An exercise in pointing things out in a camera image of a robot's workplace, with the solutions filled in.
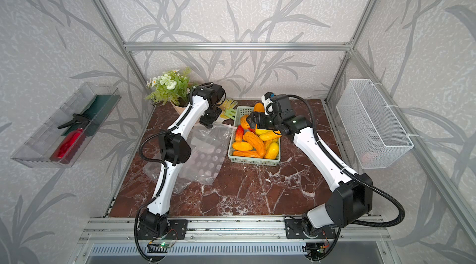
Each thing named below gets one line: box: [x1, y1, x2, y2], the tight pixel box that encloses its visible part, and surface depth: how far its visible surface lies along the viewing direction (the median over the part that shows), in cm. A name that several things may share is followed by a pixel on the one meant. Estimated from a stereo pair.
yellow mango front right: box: [264, 141, 280, 160], surface depth 90 cm
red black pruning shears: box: [49, 113, 92, 165], surface depth 61 cm
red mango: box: [235, 124, 245, 141], surface depth 101 cm
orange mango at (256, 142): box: [242, 131, 266, 157], surface depth 93 cm
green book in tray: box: [61, 94, 121, 137], surface depth 68 cm
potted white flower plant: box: [145, 66, 198, 116], surface depth 91 cm
